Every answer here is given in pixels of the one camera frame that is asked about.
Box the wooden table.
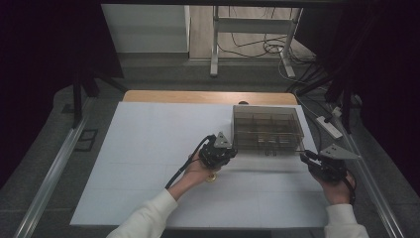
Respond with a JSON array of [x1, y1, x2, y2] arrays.
[[122, 89, 299, 106]]

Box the white table mat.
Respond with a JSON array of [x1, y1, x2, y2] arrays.
[[69, 101, 331, 230]]

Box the white cabinet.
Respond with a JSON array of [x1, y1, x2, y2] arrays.
[[100, 3, 192, 54]]

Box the person's right hand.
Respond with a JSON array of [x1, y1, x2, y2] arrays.
[[315, 173, 356, 206]]

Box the dark curtain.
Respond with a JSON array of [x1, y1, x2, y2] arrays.
[[295, 0, 420, 196], [0, 0, 124, 189]]

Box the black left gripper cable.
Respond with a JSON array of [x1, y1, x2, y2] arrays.
[[163, 133, 216, 190]]

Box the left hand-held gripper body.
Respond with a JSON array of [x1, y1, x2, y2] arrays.
[[197, 132, 232, 170]]

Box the black floor cables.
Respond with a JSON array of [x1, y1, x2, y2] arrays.
[[217, 6, 318, 67]]

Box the aluminium floor rail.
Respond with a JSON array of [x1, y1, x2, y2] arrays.
[[13, 97, 95, 238], [330, 108, 405, 238]]

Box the white power strip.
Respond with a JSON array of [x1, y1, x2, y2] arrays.
[[316, 115, 344, 140]]

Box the black metal stand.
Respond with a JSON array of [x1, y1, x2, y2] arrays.
[[286, 65, 355, 135], [70, 67, 128, 128]]

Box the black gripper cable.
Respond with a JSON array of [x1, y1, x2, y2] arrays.
[[343, 177, 358, 206], [163, 133, 216, 190]]

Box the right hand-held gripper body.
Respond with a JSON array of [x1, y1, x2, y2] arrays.
[[309, 143, 360, 182]]

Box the clear brown drawer box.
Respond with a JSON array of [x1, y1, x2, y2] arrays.
[[232, 104, 305, 157]]

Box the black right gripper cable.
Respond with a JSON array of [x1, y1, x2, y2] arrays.
[[343, 177, 358, 206]]

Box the person's left hand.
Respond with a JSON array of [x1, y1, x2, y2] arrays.
[[182, 155, 221, 186]]

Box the white metal desk frame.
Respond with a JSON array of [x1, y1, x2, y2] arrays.
[[210, 5, 304, 78]]

